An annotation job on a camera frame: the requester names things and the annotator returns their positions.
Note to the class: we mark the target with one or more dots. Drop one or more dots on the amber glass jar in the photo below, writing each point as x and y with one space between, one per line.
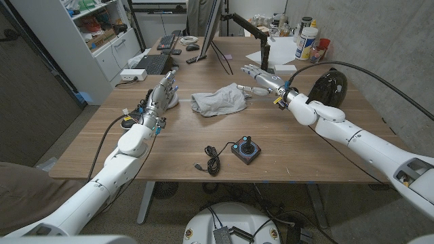
285 30

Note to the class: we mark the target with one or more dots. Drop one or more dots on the grey table leg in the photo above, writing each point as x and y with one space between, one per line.
317 205
146 203

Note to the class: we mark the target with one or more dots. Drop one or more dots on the black joystick controller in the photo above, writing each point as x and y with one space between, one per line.
245 154

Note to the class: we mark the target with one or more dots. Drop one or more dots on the yellow capped bottle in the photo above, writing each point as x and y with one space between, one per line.
313 23

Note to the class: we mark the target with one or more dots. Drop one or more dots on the brown upholstered seat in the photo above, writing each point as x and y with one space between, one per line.
30 196

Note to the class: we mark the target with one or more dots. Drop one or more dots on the white paper sheet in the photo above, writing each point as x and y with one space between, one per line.
281 51

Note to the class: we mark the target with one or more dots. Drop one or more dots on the white shelf cabinet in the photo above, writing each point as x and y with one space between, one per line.
101 67

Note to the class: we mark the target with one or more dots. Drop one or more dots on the grey hanging fabric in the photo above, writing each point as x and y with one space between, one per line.
196 17

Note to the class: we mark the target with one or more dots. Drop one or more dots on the black round fan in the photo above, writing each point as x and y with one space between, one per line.
165 189

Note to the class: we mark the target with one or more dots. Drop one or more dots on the cardboard box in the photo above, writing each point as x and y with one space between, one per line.
101 40

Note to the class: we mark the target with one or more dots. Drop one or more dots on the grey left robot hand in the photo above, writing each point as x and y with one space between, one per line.
159 100

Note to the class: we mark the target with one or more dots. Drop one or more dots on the black shoe with white sole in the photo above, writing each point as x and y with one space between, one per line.
129 123

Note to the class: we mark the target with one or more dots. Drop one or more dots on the pink sticky note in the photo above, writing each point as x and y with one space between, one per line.
226 57

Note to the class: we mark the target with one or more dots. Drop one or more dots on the black computer mouse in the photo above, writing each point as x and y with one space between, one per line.
192 47

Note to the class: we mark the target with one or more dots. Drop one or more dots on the dark lidded jar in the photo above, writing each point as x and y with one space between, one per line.
306 23

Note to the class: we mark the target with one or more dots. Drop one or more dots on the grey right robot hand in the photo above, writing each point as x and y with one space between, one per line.
271 82

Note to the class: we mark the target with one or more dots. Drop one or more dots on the small black device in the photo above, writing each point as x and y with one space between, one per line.
172 51

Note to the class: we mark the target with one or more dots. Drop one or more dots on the white plastic bag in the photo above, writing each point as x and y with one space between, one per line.
137 58

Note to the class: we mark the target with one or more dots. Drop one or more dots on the grey crumpled shirt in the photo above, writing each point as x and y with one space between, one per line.
217 101

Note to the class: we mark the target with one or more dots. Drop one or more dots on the white power strip box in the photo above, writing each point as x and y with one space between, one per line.
133 74

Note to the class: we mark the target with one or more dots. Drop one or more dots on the clear plastic bag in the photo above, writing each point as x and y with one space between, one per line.
47 164

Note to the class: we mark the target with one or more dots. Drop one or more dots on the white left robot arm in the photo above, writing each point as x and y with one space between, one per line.
101 183

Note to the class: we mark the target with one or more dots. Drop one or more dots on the white labelled plastic container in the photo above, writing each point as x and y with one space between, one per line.
306 42

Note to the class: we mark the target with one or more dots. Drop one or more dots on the flat computer monitor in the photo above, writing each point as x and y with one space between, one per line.
212 23

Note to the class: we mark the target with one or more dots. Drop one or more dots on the white robot torso base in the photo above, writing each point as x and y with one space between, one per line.
234 217

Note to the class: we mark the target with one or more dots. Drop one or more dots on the small white box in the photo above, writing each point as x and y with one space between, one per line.
285 69

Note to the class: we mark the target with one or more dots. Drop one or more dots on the black remote control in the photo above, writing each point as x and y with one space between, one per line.
196 59

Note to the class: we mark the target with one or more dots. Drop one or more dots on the black keyboard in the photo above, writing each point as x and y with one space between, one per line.
166 42
154 63

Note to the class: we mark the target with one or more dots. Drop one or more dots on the clear cup with items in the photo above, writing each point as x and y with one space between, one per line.
316 55

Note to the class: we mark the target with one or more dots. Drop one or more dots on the red cup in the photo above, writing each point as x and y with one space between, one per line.
325 43

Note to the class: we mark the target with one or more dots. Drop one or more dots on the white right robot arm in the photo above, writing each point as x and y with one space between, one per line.
373 149

